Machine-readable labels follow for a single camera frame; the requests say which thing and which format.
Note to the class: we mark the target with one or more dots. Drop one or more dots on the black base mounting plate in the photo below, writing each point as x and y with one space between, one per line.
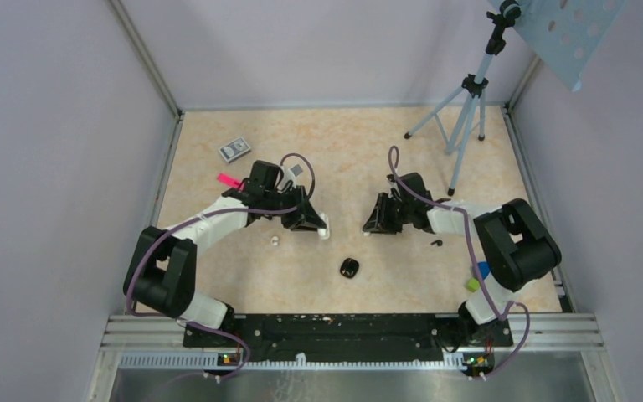
352 338

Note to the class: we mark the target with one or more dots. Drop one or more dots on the pink marker pen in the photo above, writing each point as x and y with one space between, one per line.
230 181

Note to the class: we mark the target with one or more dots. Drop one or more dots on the grey playing card box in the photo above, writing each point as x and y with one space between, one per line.
234 150

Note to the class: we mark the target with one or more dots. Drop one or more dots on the white earbud charging case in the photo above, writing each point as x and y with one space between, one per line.
324 232

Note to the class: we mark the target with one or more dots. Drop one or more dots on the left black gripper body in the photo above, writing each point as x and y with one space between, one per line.
290 197

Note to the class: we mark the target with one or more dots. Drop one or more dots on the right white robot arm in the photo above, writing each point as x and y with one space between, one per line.
516 245

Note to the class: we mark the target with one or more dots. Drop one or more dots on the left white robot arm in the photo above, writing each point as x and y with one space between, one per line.
163 269

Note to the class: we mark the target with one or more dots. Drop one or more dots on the light blue tripod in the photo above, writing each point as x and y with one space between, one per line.
473 111

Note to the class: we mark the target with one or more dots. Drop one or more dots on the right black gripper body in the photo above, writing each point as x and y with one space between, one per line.
405 208

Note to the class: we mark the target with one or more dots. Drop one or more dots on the black earbud charging case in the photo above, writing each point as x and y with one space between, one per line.
349 268

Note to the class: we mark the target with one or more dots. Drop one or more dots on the perforated blue metal panel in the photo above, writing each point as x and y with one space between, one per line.
563 34

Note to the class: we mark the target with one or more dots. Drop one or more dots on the blue toy car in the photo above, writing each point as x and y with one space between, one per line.
484 269

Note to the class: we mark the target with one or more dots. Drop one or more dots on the green cube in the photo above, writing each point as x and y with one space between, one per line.
473 285

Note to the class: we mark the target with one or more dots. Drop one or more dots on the white cable duct rail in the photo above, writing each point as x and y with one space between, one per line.
210 361

